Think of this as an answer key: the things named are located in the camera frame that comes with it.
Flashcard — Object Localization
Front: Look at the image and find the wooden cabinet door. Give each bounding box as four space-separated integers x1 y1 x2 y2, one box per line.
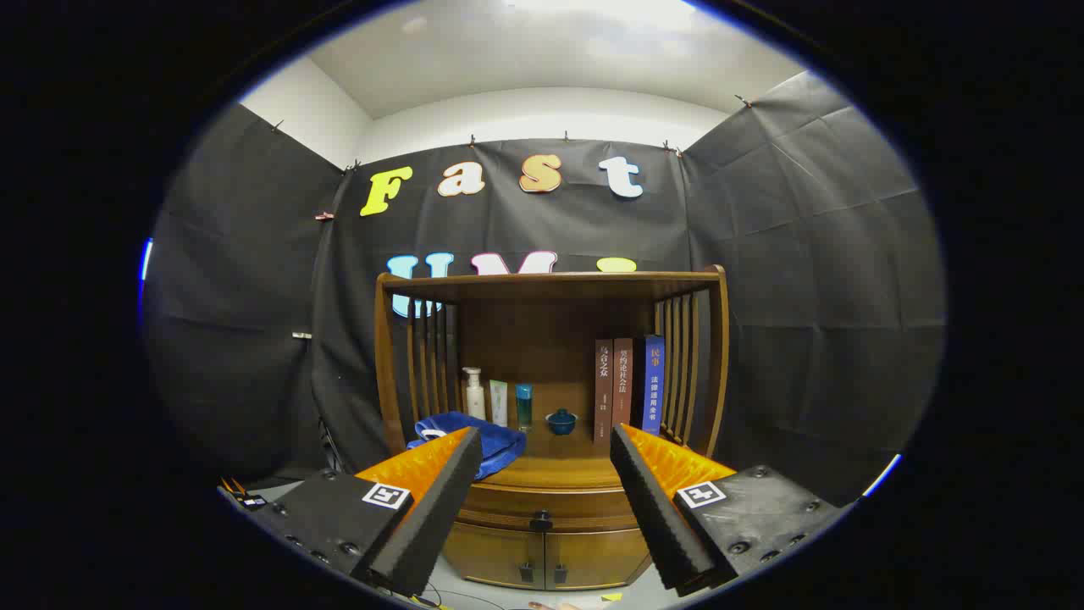
442 522 545 590
545 528 651 591

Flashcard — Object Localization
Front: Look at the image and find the blue book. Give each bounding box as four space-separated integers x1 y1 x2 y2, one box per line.
633 335 666 436

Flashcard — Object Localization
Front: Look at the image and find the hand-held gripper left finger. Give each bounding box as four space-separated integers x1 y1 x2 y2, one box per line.
258 426 484 598

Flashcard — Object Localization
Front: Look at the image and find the white pump bottle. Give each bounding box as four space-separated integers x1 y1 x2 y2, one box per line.
462 367 487 421

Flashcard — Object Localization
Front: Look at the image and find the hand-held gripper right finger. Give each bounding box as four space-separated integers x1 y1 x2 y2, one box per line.
610 424 850 596

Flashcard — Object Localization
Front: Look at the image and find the light brown book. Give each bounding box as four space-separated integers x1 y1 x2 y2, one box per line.
613 337 634 429

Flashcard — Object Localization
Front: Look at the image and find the dark brown book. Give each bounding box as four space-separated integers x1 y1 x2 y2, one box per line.
594 339 614 445

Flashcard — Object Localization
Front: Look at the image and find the wooden cabinet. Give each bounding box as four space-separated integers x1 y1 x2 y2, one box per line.
375 265 730 591

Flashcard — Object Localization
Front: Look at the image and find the blue folded towel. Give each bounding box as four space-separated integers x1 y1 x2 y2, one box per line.
406 411 528 481

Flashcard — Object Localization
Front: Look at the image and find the wooden countertop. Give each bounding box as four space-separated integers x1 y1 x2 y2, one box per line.
405 421 700 491

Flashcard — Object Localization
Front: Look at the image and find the wooden drawer with black knob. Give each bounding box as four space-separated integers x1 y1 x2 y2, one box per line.
457 481 653 535

